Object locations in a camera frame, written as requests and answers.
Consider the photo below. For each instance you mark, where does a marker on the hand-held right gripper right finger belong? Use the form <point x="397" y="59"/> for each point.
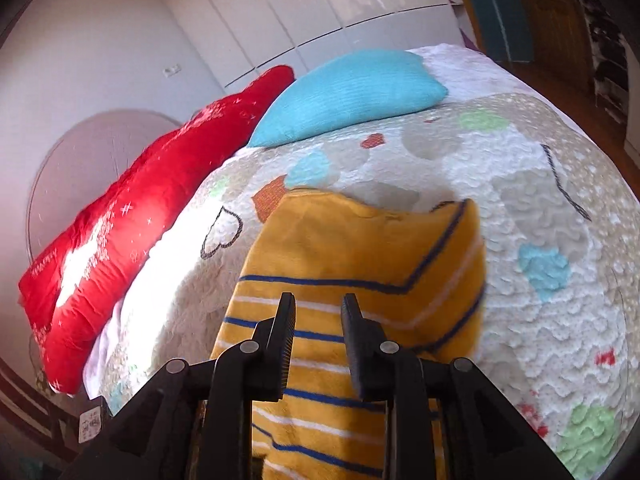
<point x="352" y="355"/>

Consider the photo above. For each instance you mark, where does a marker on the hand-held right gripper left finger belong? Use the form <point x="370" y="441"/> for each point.
<point x="286" y="350"/>

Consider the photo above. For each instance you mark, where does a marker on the yellow striped sweater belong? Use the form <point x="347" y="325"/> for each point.
<point x="350" y="250"/>

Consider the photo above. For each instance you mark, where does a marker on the white paper tag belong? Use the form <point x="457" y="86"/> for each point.
<point x="90" y="425"/>

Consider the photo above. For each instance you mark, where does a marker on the red embroidered pillow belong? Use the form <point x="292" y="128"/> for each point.
<point x="150" y="185"/>

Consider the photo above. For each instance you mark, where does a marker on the printed quilted bedspread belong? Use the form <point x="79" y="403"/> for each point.
<point x="525" y="210"/>

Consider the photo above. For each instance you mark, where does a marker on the blue knitted pillow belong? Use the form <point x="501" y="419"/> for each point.
<point x="350" y="95"/>

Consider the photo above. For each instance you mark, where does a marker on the round pale headboard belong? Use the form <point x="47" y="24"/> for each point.
<point x="90" y="160"/>

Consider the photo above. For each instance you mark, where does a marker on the glossy white wardrobe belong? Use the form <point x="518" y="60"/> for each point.
<point x="300" y="10"/>

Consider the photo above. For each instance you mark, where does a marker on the cluttered shelf rack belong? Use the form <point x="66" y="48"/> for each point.
<point x="607" y="60"/>

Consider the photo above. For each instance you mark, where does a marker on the brown wooden door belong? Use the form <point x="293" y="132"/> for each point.
<point x="555" y="15"/>

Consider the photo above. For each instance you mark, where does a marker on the white wall socket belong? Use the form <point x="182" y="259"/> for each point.
<point x="172" y="70"/>

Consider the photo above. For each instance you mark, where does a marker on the teal wall panel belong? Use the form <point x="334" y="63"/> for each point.
<point x="492" y="5"/>

